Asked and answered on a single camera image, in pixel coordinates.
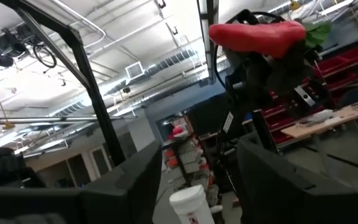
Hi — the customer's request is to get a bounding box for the silver ceiling air duct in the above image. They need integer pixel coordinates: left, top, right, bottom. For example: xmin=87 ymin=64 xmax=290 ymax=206
xmin=50 ymin=46 xmax=204 ymax=118

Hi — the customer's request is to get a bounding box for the wooden workbench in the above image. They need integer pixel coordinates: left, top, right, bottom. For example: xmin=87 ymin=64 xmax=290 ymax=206
xmin=280 ymin=101 xmax=358 ymax=140

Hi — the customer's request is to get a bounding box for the black hanging cable ring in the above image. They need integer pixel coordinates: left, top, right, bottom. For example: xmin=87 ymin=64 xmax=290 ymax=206
xmin=32 ymin=43 xmax=58 ymax=69

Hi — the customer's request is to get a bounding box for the orange carrot with green top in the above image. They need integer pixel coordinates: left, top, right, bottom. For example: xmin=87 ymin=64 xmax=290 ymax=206
xmin=208 ymin=20 xmax=334 ymax=60

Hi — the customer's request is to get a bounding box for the red storage bin shelf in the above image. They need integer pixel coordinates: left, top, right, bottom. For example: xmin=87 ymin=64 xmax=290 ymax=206
xmin=259 ymin=45 xmax=358 ymax=146

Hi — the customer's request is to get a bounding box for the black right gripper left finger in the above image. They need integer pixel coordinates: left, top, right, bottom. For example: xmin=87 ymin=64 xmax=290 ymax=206
xmin=81 ymin=139 xmax=163 ymax=224

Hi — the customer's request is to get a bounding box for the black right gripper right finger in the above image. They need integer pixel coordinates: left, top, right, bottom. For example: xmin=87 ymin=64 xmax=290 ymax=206
xmin=236 ymin=133 xmax=323 ymax=224

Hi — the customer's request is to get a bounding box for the storage rack with boxes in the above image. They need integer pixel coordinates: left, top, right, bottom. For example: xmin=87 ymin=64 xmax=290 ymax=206
xmin=162 ymin=116 xmax=219 ymax=194

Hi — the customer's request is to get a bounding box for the white plastic bottle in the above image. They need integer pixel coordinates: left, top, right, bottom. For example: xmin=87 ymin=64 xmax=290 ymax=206
xmin=168 ymin=184 xmax=216 ymax=224

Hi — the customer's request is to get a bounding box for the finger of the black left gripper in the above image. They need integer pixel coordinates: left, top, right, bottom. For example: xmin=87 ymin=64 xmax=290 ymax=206
xmin=268 ymin=46 xmax=313 ymax=97

